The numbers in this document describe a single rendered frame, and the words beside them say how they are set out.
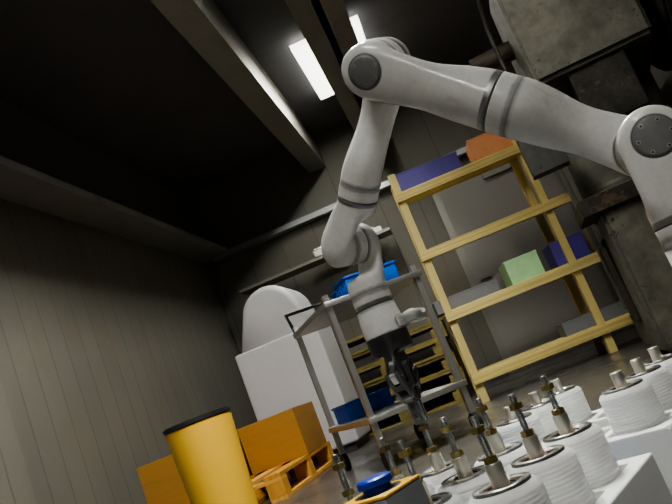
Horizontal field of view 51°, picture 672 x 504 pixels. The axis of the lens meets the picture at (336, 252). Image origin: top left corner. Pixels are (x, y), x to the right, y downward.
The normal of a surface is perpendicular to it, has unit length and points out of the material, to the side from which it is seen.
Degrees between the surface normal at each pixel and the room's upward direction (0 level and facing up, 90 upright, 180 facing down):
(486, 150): 90
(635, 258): 90
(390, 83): 111
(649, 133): 91
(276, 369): 90
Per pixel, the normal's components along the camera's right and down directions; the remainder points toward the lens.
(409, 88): -0.39, 0.38
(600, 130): -0.01, 0.04
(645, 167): -0.53, 0.10
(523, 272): -0.11, -0.16
